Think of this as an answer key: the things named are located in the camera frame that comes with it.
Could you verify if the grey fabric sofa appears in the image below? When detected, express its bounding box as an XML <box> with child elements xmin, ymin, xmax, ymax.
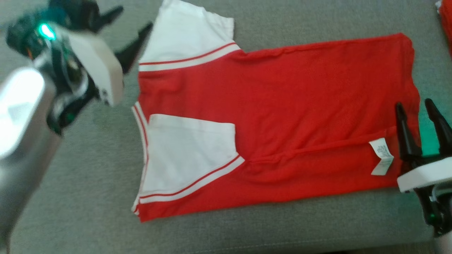
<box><xmin>0</xmin><ymin>0</ymin><xmax>452</xmax><ymax>254</ymax></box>

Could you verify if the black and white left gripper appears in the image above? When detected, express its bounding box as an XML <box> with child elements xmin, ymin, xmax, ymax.
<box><xmin>52</xmin><ymin>5</ymin><xmax>154</xmax><ymax>107</ymax></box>

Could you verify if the red and white t-shirt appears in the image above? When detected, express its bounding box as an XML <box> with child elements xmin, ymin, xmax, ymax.
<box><xmin>131</xmin><ymin>0</ymin><xmax>422</xmax><ymax>223</ymax></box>

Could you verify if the red garment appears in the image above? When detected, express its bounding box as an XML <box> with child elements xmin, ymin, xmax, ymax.
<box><xmin>435</xmin><ymin>0</ymin><xmax>452</xmax><ymax>60</ymax></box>

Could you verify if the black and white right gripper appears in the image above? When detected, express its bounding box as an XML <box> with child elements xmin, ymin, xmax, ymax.
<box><xmin>394</xmin><ymin>98</ymin><xmax>452</xmax><ymax>237</ymax></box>

